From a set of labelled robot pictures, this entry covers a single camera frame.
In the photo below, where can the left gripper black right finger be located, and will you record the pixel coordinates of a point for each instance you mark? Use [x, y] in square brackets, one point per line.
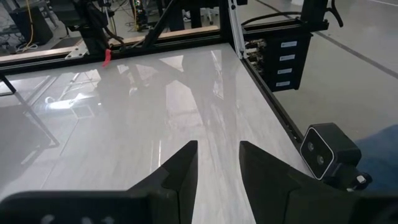
[270, 193]

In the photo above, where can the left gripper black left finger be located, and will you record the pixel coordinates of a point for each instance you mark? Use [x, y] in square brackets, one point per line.
[177, 193]

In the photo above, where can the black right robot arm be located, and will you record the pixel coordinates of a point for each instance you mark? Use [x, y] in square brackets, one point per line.
[93, 28]

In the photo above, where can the blue cloth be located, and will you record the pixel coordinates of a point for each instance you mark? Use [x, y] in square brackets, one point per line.
[379, 155]

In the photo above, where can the black box with white labels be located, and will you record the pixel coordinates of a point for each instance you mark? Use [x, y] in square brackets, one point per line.
[289, 65]

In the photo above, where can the red tag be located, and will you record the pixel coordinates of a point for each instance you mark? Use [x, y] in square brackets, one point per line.
[107, 57]

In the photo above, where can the wooden plank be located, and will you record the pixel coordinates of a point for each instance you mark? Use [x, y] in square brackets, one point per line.
[174, 33]

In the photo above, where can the black floor box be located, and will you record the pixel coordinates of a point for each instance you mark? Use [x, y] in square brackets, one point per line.
[43, 28]

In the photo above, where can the grey depth camera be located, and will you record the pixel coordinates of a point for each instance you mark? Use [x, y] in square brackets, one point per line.
[326, 149]

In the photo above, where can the black table frame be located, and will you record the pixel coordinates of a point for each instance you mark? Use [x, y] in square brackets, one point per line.
[186, 42]

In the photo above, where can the aluminium profile post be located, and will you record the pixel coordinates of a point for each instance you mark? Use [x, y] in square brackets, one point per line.
[236, 31]

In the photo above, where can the black rig upright post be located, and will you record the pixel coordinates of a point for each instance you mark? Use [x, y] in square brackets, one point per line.
[314, 12]

